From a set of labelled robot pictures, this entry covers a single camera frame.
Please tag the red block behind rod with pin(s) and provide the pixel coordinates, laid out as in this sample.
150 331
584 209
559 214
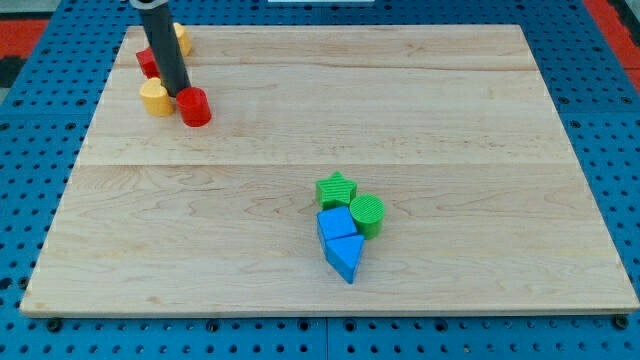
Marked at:
147 63

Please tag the blue cube block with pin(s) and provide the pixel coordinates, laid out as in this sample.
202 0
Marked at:
334 224

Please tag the red cylinder block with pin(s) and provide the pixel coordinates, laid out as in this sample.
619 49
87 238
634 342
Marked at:
194 107

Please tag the yellow heart block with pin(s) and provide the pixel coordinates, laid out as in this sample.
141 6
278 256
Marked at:
155 98

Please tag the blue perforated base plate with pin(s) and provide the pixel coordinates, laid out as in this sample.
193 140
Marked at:
56 56

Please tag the blue triangle block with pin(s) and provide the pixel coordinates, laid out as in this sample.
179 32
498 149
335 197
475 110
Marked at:
344 254

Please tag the green cylinder block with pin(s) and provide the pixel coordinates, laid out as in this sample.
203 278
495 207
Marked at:
368 212

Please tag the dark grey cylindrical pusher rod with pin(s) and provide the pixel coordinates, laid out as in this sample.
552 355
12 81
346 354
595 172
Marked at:
158 25

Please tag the green star block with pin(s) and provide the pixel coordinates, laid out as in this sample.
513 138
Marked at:
335 191

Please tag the light wooden board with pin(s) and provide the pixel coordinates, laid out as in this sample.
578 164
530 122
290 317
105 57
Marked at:
487 211

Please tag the yellow block at top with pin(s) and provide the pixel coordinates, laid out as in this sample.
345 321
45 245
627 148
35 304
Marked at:
183 38

